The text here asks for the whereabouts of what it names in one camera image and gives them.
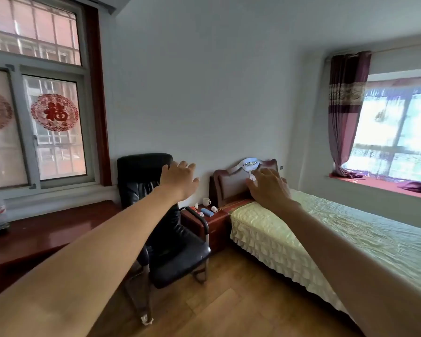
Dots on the person's right hand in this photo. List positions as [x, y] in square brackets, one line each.
[270, 191]

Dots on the person's left hand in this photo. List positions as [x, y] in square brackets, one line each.
[179, 182]

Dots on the white ceramic mug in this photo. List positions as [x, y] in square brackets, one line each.
[206, 202]

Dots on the blue soft case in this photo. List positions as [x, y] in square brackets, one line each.
[207, 212]

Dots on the red wooden nightstand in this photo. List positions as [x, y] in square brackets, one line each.
[214, 228]

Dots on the person's left forearm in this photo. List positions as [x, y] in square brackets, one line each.
[91, 263]

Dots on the person's right forearm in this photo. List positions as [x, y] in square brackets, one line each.
[354, 277]

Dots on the red wooden desk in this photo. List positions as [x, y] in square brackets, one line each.
[38, 235]

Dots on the red patterned mattress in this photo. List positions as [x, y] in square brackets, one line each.
[240, 204]

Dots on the black leather office chair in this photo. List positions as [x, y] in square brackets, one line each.
[175, 252]

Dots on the red bay window sill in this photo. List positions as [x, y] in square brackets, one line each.
[372, 184]

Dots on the bed with green bedspread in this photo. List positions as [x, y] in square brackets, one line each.
[372, 235]

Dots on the red wooden window trim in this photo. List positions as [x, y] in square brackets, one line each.
[100, 101]

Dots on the purple patterned curtain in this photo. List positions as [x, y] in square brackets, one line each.
[347, 108]

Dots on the bay window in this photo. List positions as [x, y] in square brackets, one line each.
[393, 136]

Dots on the white framed window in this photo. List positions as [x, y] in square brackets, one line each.
[17, 143]

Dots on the curtain rod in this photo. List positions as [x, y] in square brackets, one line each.
[400, 49]

